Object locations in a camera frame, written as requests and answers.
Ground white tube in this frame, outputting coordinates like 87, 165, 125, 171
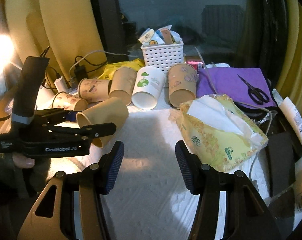
280, 97, 302, 145

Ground white phone charger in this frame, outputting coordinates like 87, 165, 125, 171
54, 76, 68, 93

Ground brown paper cup middle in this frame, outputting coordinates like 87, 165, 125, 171
109, 67, 137, 106

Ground plain brown paper cup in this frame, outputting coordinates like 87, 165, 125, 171
75, 96, 130, 149

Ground black power adapter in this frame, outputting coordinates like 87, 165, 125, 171
74, 64, 88, 82

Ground brown paper cup right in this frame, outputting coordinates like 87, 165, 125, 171
168, 63, 198, 108

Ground patterned paper cup behind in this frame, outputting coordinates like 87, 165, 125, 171
78, 79, 112, 103

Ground black scissors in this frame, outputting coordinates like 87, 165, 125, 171
238, 75, 270, 105

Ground black box on table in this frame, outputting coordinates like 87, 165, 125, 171
266, 131, 302, 197

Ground yellow curtain right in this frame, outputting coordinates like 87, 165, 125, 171
276, 0, 302, 116

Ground white plastic basket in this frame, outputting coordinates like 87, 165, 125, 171
140, 41, 184, 73

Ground yellow curtain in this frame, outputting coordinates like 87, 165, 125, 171
4, 0, 106, 79
276, 0, 302, 116

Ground left hand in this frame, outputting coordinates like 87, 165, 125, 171
0, 153, 51, 179

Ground patterned brown paper cup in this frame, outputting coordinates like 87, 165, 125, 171
52, 92, 88, 111

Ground yellow plastic bag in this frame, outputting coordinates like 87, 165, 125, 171
98, 59, 145, 80

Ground purple cloth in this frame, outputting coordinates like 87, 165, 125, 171
197, 67, 277, 108

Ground yellow curtain left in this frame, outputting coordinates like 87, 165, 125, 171
4, 0, 106, 79

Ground white green-print paper cup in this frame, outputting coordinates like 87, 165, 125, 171
131, 66, 166, 110

